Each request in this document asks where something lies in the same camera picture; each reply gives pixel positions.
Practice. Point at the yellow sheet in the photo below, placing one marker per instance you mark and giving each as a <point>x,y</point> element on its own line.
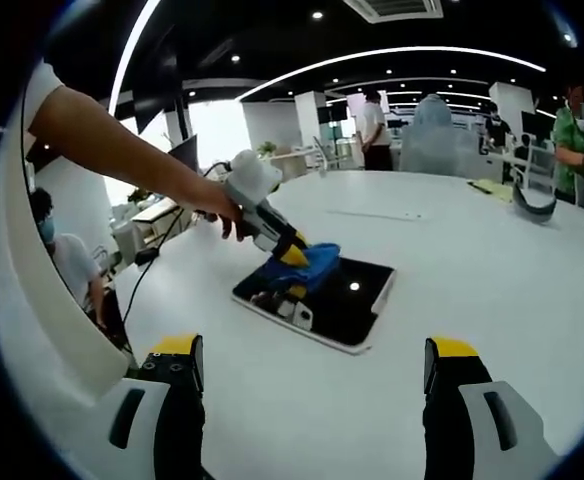
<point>489,190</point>

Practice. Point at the green potted plant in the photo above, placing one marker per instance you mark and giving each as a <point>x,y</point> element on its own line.
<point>267,148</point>

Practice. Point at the ceiling air vent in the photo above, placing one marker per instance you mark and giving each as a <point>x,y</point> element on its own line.
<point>397,7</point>

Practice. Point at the black tablet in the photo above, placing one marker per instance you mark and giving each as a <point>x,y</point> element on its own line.
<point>352,305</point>

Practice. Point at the blue cleaning cloth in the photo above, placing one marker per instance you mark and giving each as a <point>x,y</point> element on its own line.
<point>322,260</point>

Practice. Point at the black curved band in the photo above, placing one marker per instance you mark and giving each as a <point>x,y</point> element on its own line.
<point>529,212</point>

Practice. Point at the curved ceiling light strip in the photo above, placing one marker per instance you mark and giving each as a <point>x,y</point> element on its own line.
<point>402,49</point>
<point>127,50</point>

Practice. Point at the hanging black monitor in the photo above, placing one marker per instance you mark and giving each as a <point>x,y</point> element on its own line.
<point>154,95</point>

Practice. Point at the white office chair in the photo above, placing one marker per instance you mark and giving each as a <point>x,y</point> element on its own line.
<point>537,167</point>
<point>327,152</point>

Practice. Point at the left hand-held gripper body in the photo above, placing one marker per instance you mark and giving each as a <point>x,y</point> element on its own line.
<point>254,177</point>

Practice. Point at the person's white shirt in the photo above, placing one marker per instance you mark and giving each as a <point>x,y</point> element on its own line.
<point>27,300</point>

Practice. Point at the dark screen on stand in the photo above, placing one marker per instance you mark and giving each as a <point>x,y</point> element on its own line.
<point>184,152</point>

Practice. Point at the grey mesh chair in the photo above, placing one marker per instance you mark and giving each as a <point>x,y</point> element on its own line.
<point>437,150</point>

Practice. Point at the person's left hand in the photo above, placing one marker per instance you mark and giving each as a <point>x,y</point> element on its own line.
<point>224,207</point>

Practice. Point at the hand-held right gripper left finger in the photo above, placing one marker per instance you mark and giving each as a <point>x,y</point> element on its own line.
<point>174,430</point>

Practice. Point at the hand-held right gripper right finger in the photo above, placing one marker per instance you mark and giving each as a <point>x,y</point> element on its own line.
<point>449,430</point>

